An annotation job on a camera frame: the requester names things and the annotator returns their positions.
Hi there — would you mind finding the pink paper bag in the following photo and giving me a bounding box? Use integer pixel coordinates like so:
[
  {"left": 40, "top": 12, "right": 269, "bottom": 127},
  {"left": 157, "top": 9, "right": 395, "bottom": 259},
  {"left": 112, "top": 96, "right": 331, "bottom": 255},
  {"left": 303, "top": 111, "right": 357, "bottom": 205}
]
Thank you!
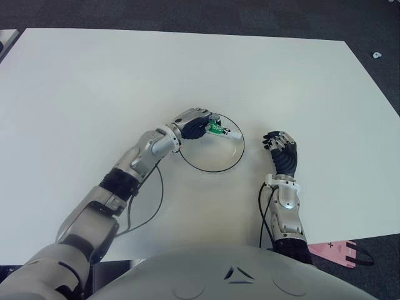
[{"left": 307, "top": 240, "right": 375, "bottom": 268}]

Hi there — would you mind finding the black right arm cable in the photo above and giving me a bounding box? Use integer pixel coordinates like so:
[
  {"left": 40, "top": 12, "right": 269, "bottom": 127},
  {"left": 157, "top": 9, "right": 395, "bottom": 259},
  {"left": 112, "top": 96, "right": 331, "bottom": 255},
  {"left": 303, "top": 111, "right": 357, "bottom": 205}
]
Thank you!
[{"left": 257, "top": 182, "right": 276, "bottom": 249}]

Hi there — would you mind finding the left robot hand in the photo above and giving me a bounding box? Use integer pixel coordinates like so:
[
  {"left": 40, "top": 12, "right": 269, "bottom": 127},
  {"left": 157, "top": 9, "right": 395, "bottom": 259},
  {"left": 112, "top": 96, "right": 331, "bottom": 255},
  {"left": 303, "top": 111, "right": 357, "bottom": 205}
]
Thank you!
[{"left": 167, "top": 107, "right": 224, "bottom": 141}]

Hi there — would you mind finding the grey robot torso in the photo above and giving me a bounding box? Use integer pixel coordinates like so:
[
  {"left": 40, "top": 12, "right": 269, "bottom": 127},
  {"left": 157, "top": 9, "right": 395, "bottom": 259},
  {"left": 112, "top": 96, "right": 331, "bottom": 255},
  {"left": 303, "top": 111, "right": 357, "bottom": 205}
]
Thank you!
[{"left": 90, "top": 243, "right": 400, "bottom": 300}]

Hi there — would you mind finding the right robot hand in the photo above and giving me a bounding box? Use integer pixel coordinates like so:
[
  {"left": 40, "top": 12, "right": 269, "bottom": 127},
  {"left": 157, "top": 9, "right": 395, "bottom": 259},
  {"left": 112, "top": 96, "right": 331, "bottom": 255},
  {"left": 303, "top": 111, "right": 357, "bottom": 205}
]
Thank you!
[{"left": 261, "top": 130, "right": 298, "bottom": 178}]

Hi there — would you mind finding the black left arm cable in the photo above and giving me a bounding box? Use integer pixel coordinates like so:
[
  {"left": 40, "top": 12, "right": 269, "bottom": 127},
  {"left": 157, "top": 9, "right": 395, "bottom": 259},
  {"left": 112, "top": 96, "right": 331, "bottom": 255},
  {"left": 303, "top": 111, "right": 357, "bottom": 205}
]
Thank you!
[{"left": 117, "top": 148, "right": 165, "bottom": 238}]

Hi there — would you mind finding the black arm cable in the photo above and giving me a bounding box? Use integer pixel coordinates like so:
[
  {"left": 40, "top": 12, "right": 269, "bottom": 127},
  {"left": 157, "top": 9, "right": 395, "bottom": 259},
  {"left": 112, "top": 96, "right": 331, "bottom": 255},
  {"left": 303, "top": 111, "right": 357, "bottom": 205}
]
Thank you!
[
  {"left": 117, "top": 148, "right": 165, "bottom": 238},
  {"left": 257, "top": 182, "right": 276, "bottom": 249}
]

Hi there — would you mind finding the green toothpaste tube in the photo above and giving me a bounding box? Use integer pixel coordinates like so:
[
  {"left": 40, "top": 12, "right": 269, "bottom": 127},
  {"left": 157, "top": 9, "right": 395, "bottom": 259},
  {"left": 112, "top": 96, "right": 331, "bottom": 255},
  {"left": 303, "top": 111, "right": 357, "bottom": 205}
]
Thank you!
[{"left": 207, "top": 120, "right": 241, "bottom": 140}]

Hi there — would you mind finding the white plate black rim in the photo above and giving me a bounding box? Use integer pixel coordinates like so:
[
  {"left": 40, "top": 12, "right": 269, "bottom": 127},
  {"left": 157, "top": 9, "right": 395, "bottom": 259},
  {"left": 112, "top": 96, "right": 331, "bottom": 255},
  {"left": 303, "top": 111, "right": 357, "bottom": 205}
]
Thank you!
[{"left": 177, "top": 114, "right": 246, "bottom": 173}]

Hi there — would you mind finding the white neighbouring table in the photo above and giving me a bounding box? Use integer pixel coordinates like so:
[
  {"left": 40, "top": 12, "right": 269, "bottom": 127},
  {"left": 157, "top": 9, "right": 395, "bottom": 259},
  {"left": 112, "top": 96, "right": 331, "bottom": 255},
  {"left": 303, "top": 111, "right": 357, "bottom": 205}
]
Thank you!
[{"left": 0, "top": 29, "right": 19, "bottom": 62}]

